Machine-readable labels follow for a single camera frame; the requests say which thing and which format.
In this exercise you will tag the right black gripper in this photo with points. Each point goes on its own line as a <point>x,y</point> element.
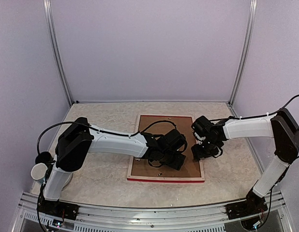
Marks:
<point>198,154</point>

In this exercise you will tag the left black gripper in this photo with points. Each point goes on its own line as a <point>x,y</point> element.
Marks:
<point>177,164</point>

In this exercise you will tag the brown backing board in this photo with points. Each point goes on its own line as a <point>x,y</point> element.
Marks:
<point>188,169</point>

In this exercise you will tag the red wooden picture frame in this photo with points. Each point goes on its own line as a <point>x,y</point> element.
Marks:
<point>198,178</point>

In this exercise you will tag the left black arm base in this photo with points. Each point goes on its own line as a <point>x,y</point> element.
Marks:
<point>58,209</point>

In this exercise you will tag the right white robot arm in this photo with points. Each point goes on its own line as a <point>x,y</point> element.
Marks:
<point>280,126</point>

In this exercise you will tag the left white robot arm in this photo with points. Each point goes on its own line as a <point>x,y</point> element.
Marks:
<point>81,138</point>

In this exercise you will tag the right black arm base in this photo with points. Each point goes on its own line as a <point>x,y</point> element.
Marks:
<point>253,204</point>

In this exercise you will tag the clear tape roll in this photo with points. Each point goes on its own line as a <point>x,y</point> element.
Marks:
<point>68,180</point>

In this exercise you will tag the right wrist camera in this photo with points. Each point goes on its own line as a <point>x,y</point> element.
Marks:
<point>198,138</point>

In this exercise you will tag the front aluminium rail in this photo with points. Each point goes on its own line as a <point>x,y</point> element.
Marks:
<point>204,218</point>

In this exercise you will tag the right aluminium post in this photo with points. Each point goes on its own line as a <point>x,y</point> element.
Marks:
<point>245,51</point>

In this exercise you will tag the aluminium post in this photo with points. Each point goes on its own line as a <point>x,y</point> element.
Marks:
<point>56,51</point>
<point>245,51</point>

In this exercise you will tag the left aluminium post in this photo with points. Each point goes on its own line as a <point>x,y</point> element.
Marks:
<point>56,51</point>

